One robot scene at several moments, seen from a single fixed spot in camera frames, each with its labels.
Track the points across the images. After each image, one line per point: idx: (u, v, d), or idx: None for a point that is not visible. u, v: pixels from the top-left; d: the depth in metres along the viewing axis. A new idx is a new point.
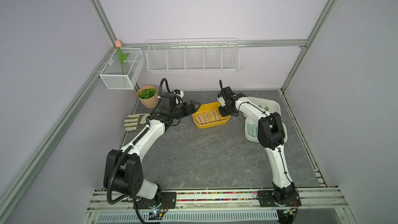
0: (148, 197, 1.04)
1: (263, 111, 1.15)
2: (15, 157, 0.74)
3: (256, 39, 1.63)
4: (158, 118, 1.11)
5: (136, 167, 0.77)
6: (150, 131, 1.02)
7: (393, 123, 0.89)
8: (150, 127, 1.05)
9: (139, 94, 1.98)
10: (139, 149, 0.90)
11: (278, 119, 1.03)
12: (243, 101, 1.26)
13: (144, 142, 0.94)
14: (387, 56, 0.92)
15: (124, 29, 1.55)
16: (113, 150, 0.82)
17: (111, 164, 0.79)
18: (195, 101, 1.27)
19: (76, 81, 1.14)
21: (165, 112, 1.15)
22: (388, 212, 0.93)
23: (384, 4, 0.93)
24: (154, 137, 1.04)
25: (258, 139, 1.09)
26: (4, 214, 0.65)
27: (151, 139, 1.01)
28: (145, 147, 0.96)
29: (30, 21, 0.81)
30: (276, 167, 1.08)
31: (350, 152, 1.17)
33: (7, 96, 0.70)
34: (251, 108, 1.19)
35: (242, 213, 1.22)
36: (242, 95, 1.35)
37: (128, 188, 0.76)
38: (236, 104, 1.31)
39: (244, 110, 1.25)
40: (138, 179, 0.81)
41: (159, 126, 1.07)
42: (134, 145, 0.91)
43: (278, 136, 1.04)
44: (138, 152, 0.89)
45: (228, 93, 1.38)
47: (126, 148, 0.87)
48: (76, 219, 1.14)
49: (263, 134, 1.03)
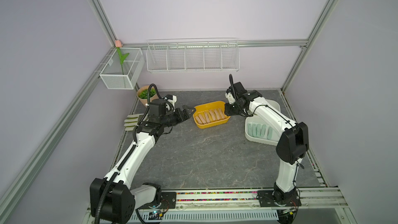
0: (147, 199, 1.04)
1: (286, 120, 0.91)
2: (15, 156, 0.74)
3: (255, 39, 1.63)
4: (147, 129, 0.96)
5: (126, 194, 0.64)
6: (138, 150, 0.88)
7: (392, 123, 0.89)
8: (137, 144, 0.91)
9: (139, 94, 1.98)
10: (126, 175, 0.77)
11: (305, 131, 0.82)
12: (260, 104, 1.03)
13: (131, 164, 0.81)
14: (387, 57, 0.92)
15: (124, 29, 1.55)
16: (97, 178, 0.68)
17: (96, 195, 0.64)
18: (187, 107, 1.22)
19: (76, 81, 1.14)
21: (155, 122, 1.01)
22: (388, 212, 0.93)
23: (384, 4, 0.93)
24: (142, 154, 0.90)
25: (278, 153, 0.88)
26: (4, 214, 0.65)
27: (139, 158, 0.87)
28: (134, 168, 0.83)
29: (29, 21, 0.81)
30: (286, 176, 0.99)
31: (350, 152, 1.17)
33: (8, 96, 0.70)
34: (271, 114, 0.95)
35: (242, 213, 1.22)
36: (257, 94, 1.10)
37: (118, 219, 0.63)
38: (250, 106, 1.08)
39: (261, 114, 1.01)
40: (130, 206, 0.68)
41: (148, 141, 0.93)
42: (119, 171, 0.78)
43: (302, 149, 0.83)
44: (124, 179, 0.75)
45: (240, 92, 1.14)
47: (111, 175, 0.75)
48: (76, 219, 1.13)
49: (285, 146, 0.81)
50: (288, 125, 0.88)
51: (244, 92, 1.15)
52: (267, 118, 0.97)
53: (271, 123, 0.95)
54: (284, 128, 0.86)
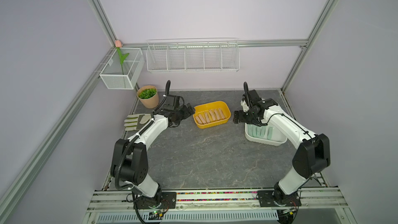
0: (150, 191, 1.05)
1: (305, 131, 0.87)
2: (15, 157, 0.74)
3: (256, 39, 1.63)
4: (162, 113, 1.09)
5: (142, 156, 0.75)
6: (155, 124, 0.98)
7: (392, 123, 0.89)
8: (154, 121, 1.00)
9: (139, 94, 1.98)
10: (146, 139, 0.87)
11: (326, 143, 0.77)
12: (275, 112, 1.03)
13: (150, 132, 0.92)
14: (387, 57, 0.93)
15: (125, 29, 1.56)
16: (119, 139, 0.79)
17: (119, 152, 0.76)
18: (190, 105, 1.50)
19: (75, 81, 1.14)
21: (169, 109, 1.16)
22: (388, 211, 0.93)
23: (384, 4, 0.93)
24: (158, 130, 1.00)
25: (294, 165, 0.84)
26: (4, 214, 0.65)
27: (156, 131, 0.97)
28: (151, 138, 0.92)
29: (29, 21, 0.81)
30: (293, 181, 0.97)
31: (350, 152, 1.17)
33: (8, 96, 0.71)
34: (288, 124, 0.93)
35: (242, 213, 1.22)
36: (272, 102, 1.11)
37: (134, 179, 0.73)
38: (264, 114, 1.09)
39: (275, 123, 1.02)
40: (143, 168, 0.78)
41: (164, 121, 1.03)
42: (140, 136, 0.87)
43: (321, 163, 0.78)
44: (144, 141, 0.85)
45: (255, 99, 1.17)
47: (132, 137, 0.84)
48: (76, 219, 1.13)
49: (302, 159, 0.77)
50: (307, 136, 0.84)
51: (258, 99, 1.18)
52: (283, 127, 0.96)
53: (287, 132, 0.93)
54: (302, 139, 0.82)
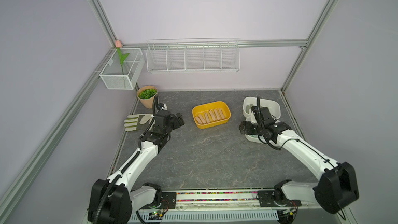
0: (146, 200, 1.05)
1: (325, 159, 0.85)
2: (15, 157, 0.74)
3: (256, 39, 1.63)
4: (152, 139, 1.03)
5: (124, 200, 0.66)
6: (141, 156, 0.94)
7: (393, 123, 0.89)
8: (141, 151, 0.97)
9: (139, 94, 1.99)
10: (128, 179, 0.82)
11: (351, 173, 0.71)
12: (290, 138, 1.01)
13: (134, 168, 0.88)
14: (387, 57, 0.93)
15: (125, 29, 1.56)
16: (99, 179, 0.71)
17: (97, 195, 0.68)
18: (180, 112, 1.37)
19: (75, 81, 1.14)
21: (158, 132, 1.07)
22: (389, 212, 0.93)
23: (384, 4, 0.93)
24: (144, 162, 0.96)
25: (318, 198, 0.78)
26: (4, 214, 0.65)
27: (140, 165, 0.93)
28: (136, 174, 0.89)
29: (30, 21, 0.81)
30: (301, 193, 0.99)
31: (350, 152, 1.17)
33: (8, 96, 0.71)
34: (307, 152, 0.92)
35: (243, 213, 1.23)
36: (285, 125, 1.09)
37: None
38: (278, 138, 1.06)
39: (290, 148, 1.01)
40: (126, 212, 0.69)
41: (152, 149, 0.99)
42: (123, 174, 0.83)
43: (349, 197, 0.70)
44: (126, 182, 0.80)
45: (267, 121, 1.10)
47: (114, 178, 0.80)
48: (76, 219, 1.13)
49: (327, 192, 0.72)
50: (328, 165, 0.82)
51: (271, 121, 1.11)
52: (301, 154, 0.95)
53: (307, 160, 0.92)
54: (324, 169, 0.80)
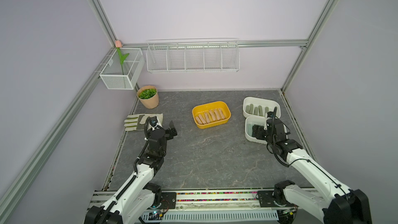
0: (145, 207, 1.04)
1: (337, 184, 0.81)
2: (15, 156, 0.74)
3: (256, 39, 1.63)
4: (148, 162, 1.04)
5: None
6: (138, 180, 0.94)
7: (393, 123, 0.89)
8: (137, 175, 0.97)
9: (139, 94, 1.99)
10: (123, 206, 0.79)
11: (364, 202, 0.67)
12: (301, 157, 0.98)
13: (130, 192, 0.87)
14: (386, 57, 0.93)
15: (125, 29, 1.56)
16: (94, 206, 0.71)
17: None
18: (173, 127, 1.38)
19: (76, 81, 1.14)
21: (154, 155, 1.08)
22: (389, 212, 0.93)
23: (384, 4, 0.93)
24: (140, 186, 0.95)
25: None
26: (5, 214, 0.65)
27: (137, 190, 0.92)
28: (131, 200, 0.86)
29: (30, 21, 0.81)
30: (302, 200, 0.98)
31: (350, 152, 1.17)
33: (8, 96, 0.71)
34: (317, 174, 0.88)
35: (243, 213, 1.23)
36: (296, 144, 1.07)
37: None
38: (287, 156, 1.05)
39: (300, 168, 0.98)
40: None
41: (147, 172, 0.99)
42: (118, 200, 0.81)
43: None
44: (120, 209, 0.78)
45: (279, 136, 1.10)
47: (109, 204, 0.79)
48: (76, 219, 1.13)
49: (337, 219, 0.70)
50: (339, 191, 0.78)
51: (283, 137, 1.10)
52: (312, 176, 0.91)
53: (317, 184, 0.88)
54: (335, 195, 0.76)
